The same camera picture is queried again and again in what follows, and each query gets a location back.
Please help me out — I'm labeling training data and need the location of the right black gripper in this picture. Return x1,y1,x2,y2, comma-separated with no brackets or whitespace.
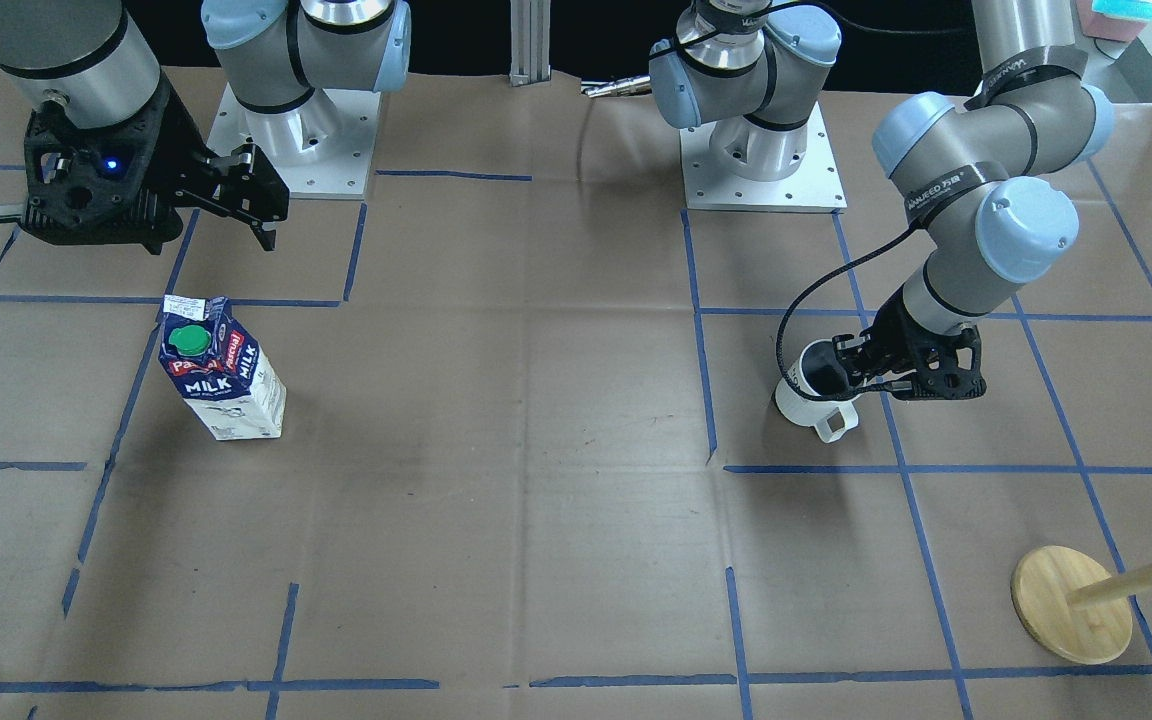
20,76,291,252

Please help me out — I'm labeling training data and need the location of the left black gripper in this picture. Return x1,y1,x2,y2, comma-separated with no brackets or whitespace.
833,290,986,401

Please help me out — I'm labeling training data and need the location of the white mug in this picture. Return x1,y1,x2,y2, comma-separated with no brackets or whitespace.
774,340,859,444

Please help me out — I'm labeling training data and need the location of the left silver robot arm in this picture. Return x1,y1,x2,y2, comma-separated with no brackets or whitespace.
647,1,1114,409

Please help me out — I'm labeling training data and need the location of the blue white milk carton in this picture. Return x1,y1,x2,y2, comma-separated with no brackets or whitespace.
159,293,287,441

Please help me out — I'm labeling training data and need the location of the wooden mug tree stand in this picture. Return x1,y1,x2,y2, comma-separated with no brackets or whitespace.
1010,544,1152,665

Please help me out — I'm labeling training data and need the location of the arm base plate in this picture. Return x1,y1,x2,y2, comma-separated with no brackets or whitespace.
207,86,387,200
679,104,849,213

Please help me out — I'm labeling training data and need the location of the black braided cable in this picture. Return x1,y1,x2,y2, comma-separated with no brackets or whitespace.
776,228,927,393

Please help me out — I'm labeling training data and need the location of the aluminium frame post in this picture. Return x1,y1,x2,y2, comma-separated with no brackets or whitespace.
508,0,552,88

